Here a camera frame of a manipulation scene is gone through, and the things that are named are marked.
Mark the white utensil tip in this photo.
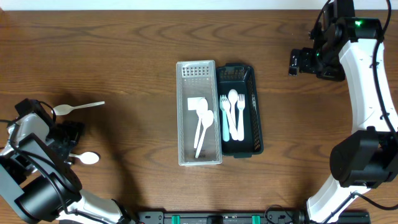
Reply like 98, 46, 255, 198
69, 152, 100, 165

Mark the white plastic fork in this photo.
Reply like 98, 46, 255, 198
237, 94, 245, 141

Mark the white plastic spoon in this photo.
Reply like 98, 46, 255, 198
228, 89, 238, 124

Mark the pale green plastic fork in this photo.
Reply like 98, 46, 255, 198
220, 95, 230, 142

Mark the white utensil handle slanted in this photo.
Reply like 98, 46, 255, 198
194, 98, 208, 149

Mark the white utensil handle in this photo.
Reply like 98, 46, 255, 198
195, 110, 214, 159

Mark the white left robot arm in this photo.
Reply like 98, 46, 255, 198
1, 113, 139, 223

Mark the white spoon under left arm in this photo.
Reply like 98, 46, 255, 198
53, 101, 105, 116

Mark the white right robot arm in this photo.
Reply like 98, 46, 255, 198
289, 16, 397, 223

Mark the black plastic basket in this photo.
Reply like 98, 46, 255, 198
216, 63, 264, 158

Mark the clear plastic basket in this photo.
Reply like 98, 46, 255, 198
176, 60, 222, 166

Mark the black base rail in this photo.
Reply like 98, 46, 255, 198
136, 208, 371, 224

